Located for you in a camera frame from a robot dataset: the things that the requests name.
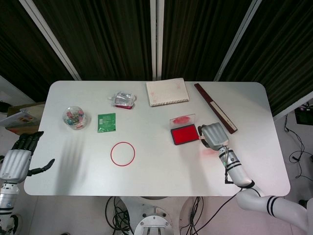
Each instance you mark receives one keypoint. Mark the dark pleated curtain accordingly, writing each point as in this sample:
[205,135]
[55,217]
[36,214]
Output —
[14,49]
[281,49]
[195,36]
[97,36]

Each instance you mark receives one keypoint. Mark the silver and red pouch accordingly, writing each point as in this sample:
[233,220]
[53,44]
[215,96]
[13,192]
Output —
[122,99]

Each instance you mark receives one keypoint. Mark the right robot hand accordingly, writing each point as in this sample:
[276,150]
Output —
[215,135]

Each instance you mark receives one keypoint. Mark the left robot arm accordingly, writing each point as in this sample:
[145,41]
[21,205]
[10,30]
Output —
[7,198]

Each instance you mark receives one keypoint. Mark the cardboard box with papers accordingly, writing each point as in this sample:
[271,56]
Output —
[19,122]

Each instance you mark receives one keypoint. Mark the robot base column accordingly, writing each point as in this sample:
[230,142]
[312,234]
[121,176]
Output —
[156,222]

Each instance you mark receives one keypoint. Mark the green sachet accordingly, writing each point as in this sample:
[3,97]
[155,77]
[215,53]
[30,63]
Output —
[106,122]

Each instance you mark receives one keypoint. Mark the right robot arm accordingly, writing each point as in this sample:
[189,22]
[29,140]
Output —
[254,199]

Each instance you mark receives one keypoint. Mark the red ink pad case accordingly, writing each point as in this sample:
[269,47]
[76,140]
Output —
[184,136]

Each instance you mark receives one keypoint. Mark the clear jar of clips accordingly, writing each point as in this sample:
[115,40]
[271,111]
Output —
[74,118]

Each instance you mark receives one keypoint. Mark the long dark red box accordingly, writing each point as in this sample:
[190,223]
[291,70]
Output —
[216,107]

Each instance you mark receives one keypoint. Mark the white frame post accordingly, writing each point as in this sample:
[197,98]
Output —
[49,36]
[238,36]
[156,36]

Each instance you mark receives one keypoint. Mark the spiral notebook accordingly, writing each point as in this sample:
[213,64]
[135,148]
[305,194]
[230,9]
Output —
[167,93]

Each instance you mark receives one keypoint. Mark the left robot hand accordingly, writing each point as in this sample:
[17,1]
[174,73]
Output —
[15,164]

